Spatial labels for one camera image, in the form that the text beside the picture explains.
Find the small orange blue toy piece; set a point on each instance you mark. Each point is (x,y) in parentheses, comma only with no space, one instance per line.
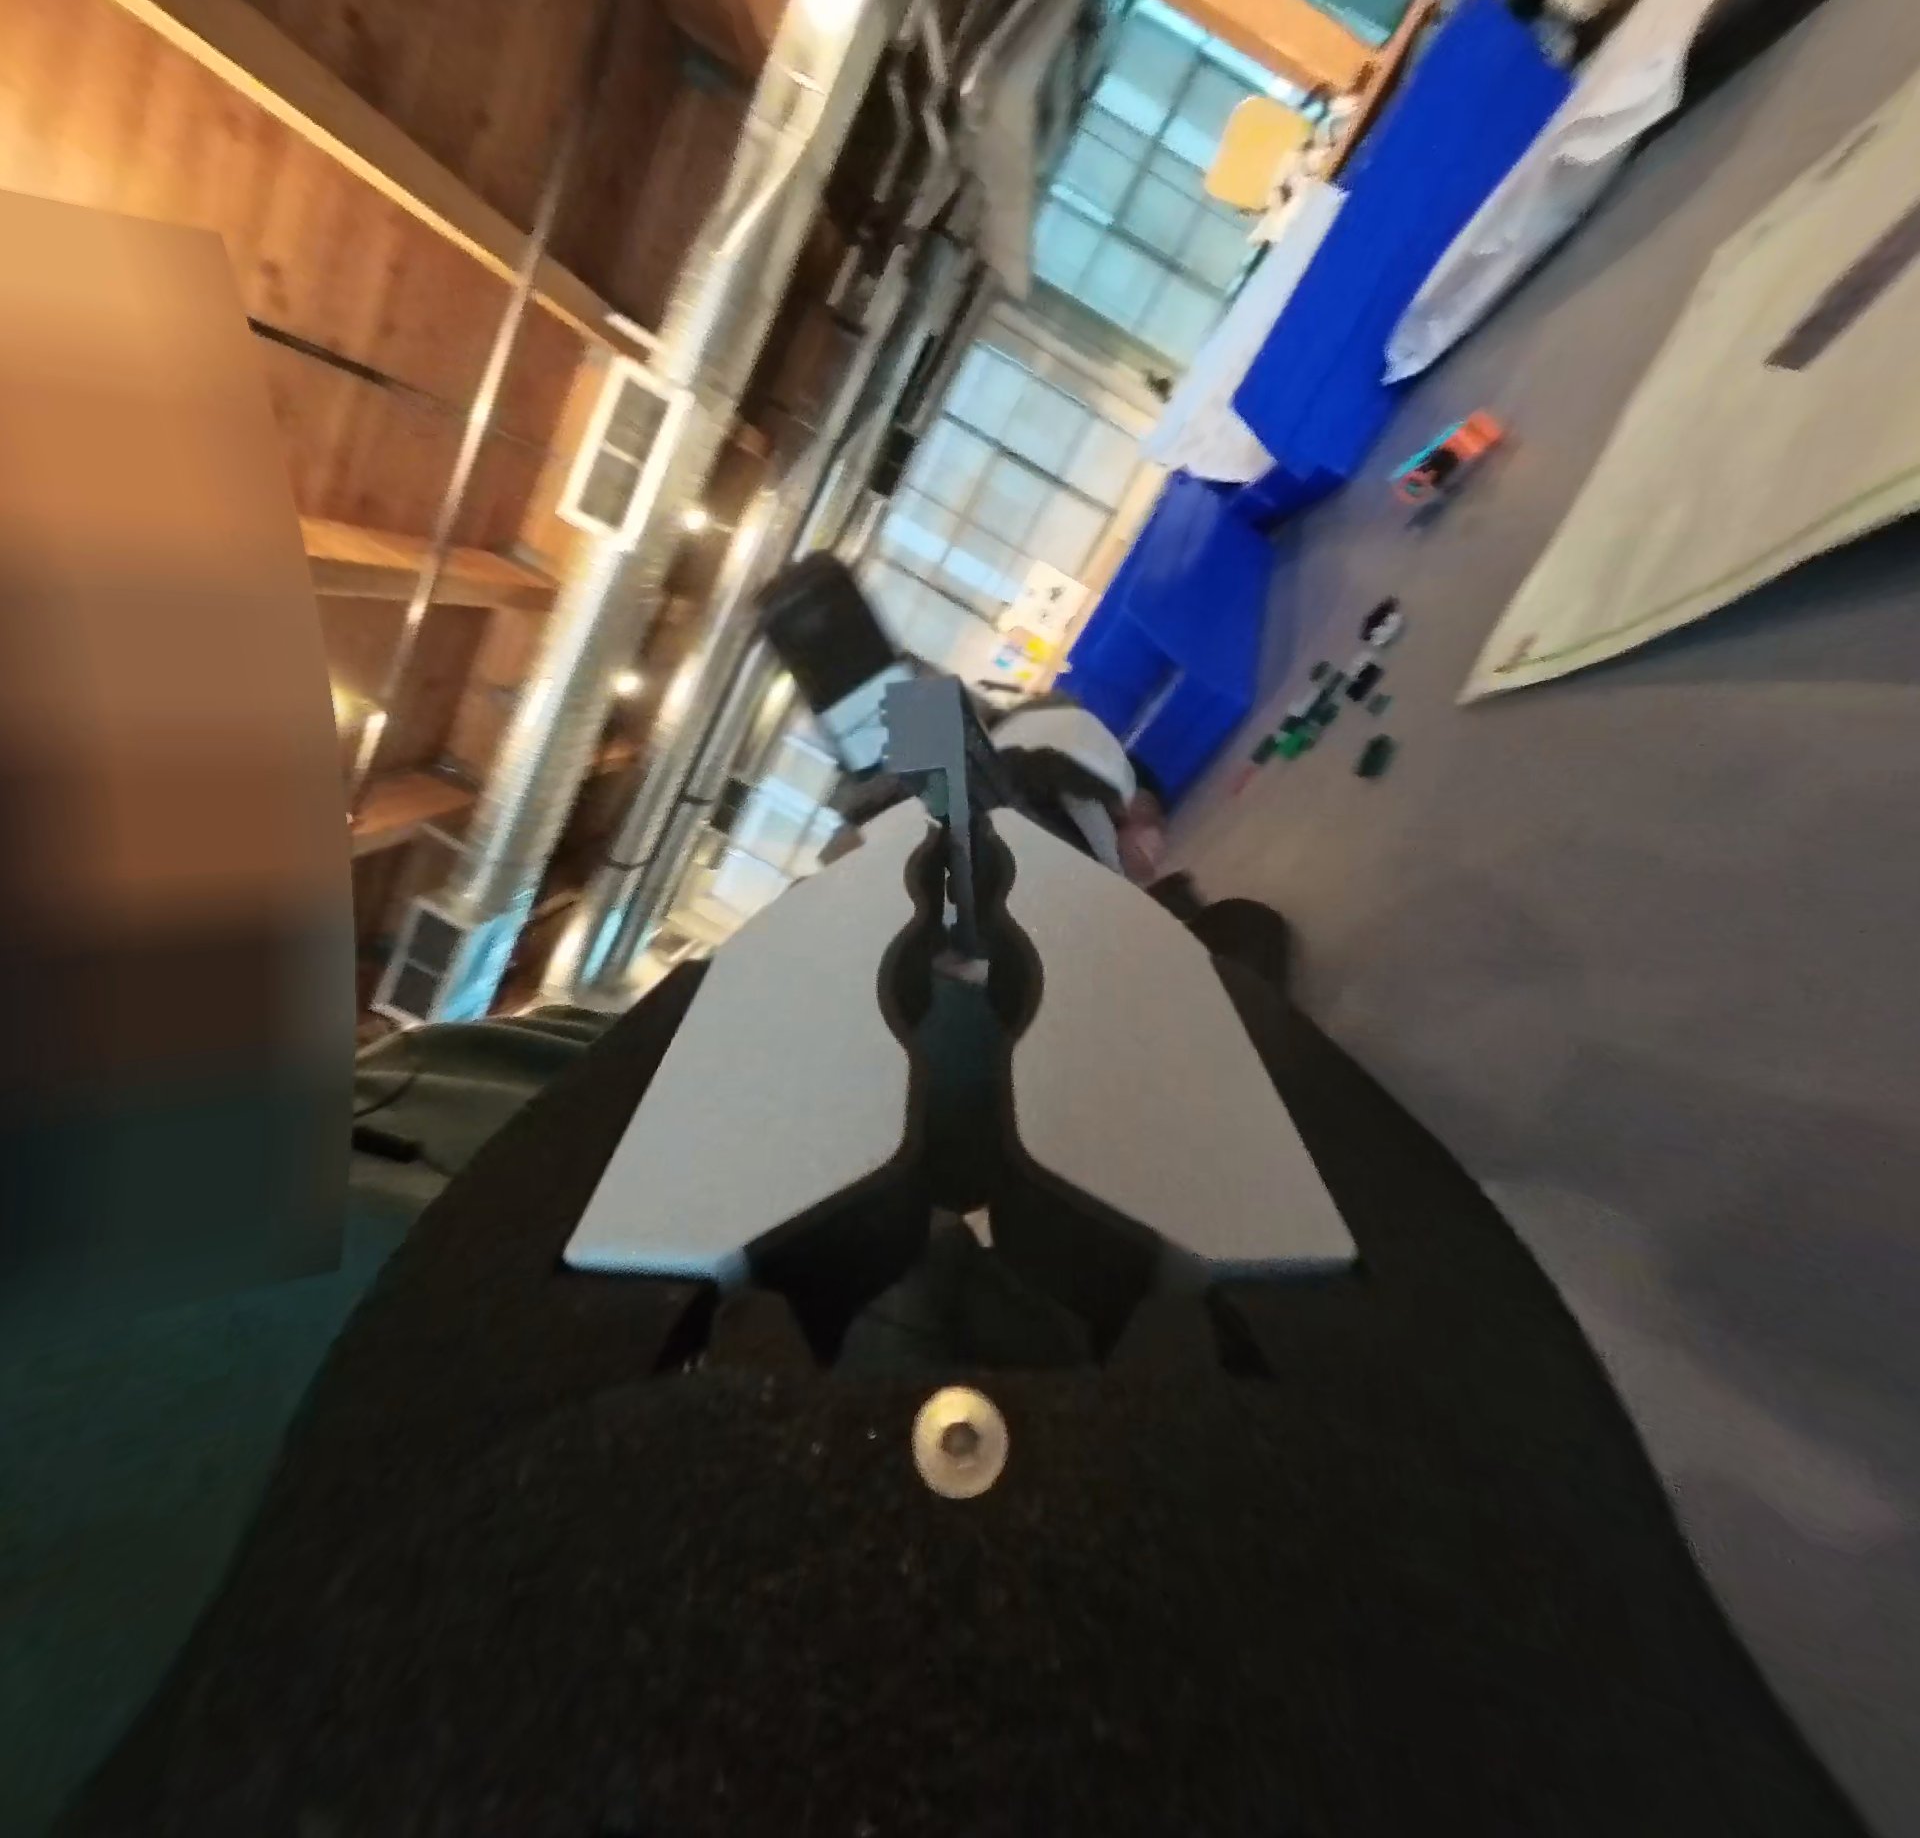
(1447,461)

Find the large window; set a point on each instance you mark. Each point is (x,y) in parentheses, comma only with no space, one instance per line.
(1156,172)
(1022,488)

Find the person's left hand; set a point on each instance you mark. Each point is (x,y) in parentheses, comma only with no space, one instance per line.
(1157,842)

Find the blue plastic bin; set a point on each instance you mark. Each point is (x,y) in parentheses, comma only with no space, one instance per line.
(1171,625)
(1394,247)

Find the pile of small building pieces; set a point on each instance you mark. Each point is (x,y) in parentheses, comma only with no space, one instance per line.
(1343,699)

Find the white cardboard box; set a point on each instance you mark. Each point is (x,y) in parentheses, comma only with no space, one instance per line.
(1044,625)

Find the open instruction booklet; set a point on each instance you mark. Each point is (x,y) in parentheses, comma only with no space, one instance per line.
(1724,396)

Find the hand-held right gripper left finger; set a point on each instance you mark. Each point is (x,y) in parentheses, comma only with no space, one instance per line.
(738,1104)

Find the person's dark green hoodie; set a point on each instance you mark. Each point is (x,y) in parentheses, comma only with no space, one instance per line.
(152,1494)

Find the silver ventilation duct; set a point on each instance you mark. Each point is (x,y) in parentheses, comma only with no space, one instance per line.
(690,757)
(658,442)

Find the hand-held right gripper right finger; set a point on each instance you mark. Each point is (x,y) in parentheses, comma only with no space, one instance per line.
(1185,1104)

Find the grey studded building plate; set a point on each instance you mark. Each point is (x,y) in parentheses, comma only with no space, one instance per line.
(968,878)

